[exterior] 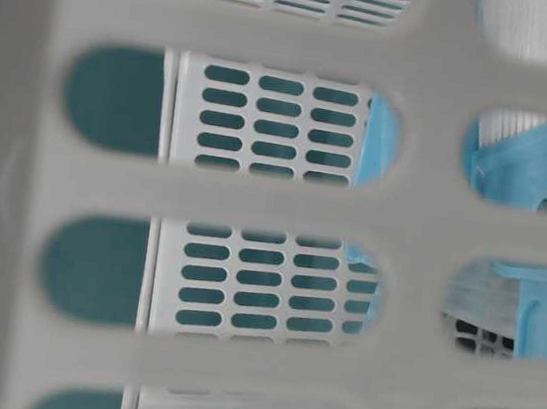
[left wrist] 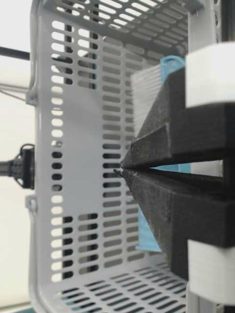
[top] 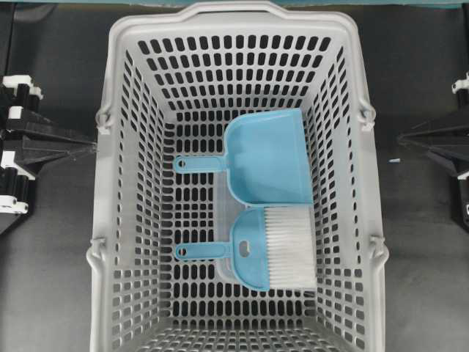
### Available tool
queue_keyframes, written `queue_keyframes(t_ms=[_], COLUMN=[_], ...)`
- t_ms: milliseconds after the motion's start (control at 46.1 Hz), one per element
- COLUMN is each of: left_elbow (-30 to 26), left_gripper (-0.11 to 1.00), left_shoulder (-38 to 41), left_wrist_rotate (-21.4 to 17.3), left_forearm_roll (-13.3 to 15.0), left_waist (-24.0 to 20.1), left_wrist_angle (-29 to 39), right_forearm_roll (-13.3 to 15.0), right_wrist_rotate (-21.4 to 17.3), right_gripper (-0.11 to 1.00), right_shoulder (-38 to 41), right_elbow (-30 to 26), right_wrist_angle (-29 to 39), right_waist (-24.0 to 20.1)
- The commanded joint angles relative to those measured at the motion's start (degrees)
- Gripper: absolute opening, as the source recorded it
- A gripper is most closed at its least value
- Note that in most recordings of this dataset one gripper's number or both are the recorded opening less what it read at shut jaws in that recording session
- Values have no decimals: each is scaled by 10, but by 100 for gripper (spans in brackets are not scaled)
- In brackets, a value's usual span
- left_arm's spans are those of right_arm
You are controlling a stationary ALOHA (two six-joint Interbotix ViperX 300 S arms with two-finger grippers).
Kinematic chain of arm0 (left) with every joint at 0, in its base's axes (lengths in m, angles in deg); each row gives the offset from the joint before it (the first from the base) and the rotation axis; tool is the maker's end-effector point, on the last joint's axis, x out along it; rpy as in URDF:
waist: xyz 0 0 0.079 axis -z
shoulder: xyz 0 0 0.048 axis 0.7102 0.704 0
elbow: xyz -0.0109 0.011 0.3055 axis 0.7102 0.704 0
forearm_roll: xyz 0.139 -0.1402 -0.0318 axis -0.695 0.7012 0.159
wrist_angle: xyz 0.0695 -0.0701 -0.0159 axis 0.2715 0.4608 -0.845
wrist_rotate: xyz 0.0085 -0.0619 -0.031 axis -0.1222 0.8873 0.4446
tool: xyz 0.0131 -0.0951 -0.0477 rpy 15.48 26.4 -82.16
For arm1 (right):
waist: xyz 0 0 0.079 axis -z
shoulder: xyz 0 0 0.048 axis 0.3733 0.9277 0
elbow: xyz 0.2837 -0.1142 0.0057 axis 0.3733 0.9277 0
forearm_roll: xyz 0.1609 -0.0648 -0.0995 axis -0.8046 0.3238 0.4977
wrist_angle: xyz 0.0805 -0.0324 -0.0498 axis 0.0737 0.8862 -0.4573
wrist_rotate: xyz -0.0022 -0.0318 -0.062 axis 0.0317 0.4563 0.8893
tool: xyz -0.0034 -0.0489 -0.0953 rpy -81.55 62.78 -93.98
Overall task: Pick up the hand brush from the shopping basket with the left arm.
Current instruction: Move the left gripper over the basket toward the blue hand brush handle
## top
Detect grey plastic shopping basket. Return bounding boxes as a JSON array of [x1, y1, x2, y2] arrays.
[[86, 1, 389, 351]]

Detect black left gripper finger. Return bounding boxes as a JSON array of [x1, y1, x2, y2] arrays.
[[20, 111, 96, 173]]

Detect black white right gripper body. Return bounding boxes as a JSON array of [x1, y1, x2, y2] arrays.
[[451, 73, 468, 224]]

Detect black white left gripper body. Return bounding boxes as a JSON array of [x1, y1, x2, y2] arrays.
[[1, 75, 48, 233]]

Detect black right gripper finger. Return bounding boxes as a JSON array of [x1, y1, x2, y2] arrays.
[[397, 119, 467, 175]]

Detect blue hand brush white bristles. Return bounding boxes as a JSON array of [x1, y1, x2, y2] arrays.
[[174, 205, 317, 292]]

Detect blue plastic dustpan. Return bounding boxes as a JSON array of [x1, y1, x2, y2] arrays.
[[173, 109, 313, 207]]

